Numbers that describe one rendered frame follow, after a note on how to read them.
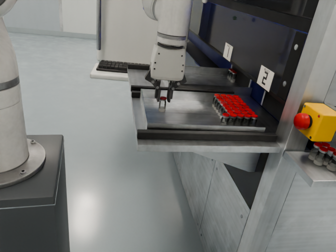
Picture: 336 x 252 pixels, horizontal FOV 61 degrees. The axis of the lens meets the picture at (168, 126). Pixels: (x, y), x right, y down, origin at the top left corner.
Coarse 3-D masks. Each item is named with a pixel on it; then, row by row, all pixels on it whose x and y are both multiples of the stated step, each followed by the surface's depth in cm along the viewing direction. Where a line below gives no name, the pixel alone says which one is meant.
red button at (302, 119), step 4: (296, 116) 68; (300, 116) 67; (304, 116) 67; (308, 116) 67; (296, 120) 68; (300, 120) 67; (304, 120) 66; (308, 120) 67; (296, 124) 68; (300, 124) 67; (304, 124) 67; (308, 124) 67; (300, 128) 68; (304, 128) 68
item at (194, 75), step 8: (184, 72) 134; (192, 72) 134; (200, 72) 135; (208, 72) 136; (216, 72) 136; (224, 72) 137; (168, 80) 120; (192, 80) 124; (200, 80) 126; (208, 80) 127; (216, 80) 128; (224, 80) 130; (200, 88) 111; (208, 88) 111; (216, 88) 112; (224, 88) 112; (232, 88) 113; (240, 88) 113; (248, 88) 114
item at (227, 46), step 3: (225, 42) 121; (225, 45) 121; (228, 45) 118; (225, 48) 121; (231, 48) 115; (225, 51) 121; (228, 51) 118; (231, 51) 115; (225, 54) 121; (228, 54) 118; (225, 57) 121; (228, 57) 118; (228, 60) 118
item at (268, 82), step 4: (260, 68) 92; (264, 68) 90; (260, 72) 92; (268, 72) 87; (272, 72) 85; (260, 76) 92; (264, 76) 90; (268, 76) 87; (272, 76) 85; (260, 80) 92; (264, 80) 90; (268, 80) 87; (260, 84) 92; (268, 84) 87; (264, 88) 89; (268, 88) 87
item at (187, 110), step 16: (144, 96) 100; (160, 96) 101; (176, 96) 101; (192, 96) 102; (208, 96) 103; (144, 112) 83; (160, 112) 91; (176, 112) 92; (192, 112) 94; (208, 112) 95; (160, 128) 77; (176, 128) 78; (192, 128) 79; (208, 128) 79; (224, 128) 80; (240, 128) 81; (256, 128) 82
